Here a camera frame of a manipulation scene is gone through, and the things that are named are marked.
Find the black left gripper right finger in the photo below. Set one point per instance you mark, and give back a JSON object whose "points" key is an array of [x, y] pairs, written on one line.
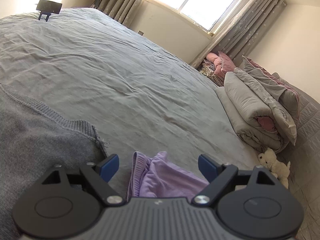
{"points": [[220, 178]]}

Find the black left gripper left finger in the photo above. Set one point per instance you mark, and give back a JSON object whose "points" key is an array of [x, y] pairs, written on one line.
{"points": [[95, 178]]}

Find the lilac purple pants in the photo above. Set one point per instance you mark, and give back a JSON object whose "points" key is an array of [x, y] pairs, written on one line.
{"points": [[157, 177]]}

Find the white plush dog toy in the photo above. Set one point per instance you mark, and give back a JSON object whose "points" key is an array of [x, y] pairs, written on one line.
{"points": [[280, 170]]}

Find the folded grey pink duvet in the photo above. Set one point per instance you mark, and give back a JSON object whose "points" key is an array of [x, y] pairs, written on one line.
{"points": [[256, 116]]}

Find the grey knitted sweater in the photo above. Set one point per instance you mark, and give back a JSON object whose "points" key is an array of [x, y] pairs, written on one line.
{"points": [[34, 137]]}

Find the grey quilted headboard cover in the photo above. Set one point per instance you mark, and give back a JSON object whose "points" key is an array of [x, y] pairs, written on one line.
{"points": [[304, 158]]}

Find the striped fabric by bed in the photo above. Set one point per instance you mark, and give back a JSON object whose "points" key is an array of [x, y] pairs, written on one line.
{"points": [[216, 76]]}

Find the grey bed sheet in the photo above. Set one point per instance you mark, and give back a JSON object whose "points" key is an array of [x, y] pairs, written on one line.
{"points": [[139, 96]]}

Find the grey star-patterned curtain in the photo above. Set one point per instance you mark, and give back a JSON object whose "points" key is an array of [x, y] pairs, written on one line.
{"points": [[233, 25]]}

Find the black device on stand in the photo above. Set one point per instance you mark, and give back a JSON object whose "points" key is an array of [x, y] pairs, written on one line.
{"points": [[46, 7]]}

